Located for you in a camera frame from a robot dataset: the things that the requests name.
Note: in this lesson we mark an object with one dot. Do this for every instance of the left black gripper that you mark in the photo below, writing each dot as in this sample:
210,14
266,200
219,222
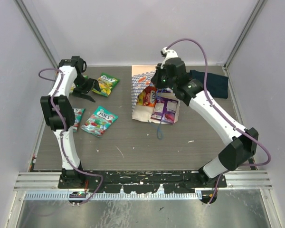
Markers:
92,84

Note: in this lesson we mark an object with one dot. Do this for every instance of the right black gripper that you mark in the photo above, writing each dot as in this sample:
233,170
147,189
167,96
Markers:
156,79

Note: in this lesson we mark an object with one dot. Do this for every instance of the teal Fox's blossom candy bag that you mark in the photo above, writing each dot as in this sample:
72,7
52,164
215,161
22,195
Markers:
78,112

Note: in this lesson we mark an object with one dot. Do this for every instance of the orange Fox's candy bag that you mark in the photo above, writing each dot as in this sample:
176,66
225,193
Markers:
147,97

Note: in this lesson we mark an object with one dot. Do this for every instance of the purple berries candy bag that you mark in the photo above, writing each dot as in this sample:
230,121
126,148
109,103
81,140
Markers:
165,107

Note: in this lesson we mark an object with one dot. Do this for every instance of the blue checkered paper bag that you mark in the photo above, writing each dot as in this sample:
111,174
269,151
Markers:
141,78

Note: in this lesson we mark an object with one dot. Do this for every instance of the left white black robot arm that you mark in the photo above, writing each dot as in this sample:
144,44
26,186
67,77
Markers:
60,117

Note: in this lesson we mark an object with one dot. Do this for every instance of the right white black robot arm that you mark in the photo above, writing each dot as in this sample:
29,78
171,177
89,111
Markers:
240,142

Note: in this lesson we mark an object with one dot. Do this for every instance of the dark navy folded cloth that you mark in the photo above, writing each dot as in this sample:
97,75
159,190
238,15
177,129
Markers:
217,85

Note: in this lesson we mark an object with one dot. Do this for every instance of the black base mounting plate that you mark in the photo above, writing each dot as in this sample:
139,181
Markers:
140,182

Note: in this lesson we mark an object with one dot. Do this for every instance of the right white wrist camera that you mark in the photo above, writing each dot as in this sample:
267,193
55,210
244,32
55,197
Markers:
168,54

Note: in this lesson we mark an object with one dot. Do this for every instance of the slotted grey cable duct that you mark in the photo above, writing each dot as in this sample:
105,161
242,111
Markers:
65,195

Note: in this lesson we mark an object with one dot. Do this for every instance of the aluminium front rail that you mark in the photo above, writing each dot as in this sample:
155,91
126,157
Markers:
235,180

